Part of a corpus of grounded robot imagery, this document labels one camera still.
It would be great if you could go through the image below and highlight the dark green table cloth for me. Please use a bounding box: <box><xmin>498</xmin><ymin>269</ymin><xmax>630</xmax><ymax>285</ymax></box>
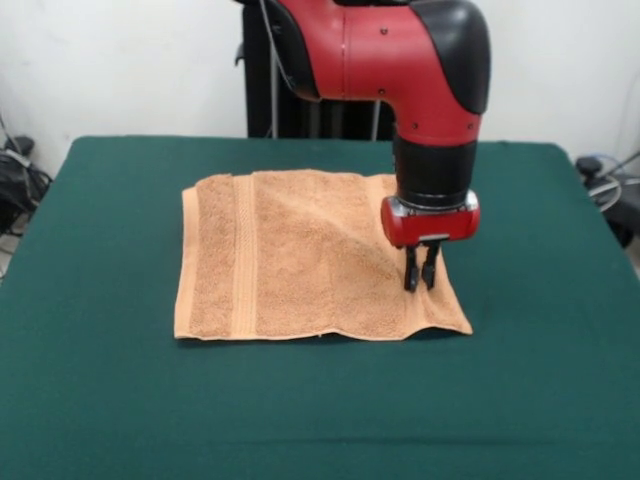
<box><xmin>0</xmin><ymin>134</ymin><xmax>640</xmax><ymax>480</ymax></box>

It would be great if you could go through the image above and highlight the tan terry towel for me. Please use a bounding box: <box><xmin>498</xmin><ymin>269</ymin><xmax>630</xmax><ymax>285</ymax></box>
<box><xmin>173</xmin><ymin>169</ymin><xmax>474</xmax><ymax>344</ymax></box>

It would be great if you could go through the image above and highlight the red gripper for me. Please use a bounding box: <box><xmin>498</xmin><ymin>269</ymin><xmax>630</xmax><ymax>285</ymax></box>
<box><xmin>380</xmin><ymin>192</ymin><xmax>482</xmax><ymax>293</ymax></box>

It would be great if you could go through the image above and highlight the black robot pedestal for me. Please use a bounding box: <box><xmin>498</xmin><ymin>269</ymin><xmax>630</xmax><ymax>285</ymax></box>
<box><xmin>232</xmin><ymin>0</ymin><xmax>401</xmax><ymax>141</ymax></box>

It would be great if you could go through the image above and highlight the black equipment with cables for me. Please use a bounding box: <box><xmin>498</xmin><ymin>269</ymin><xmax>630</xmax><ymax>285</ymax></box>
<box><xmin>0</xmin><ymin>134</ymin><xmax>54</xmax><ymax>236</ymax></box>

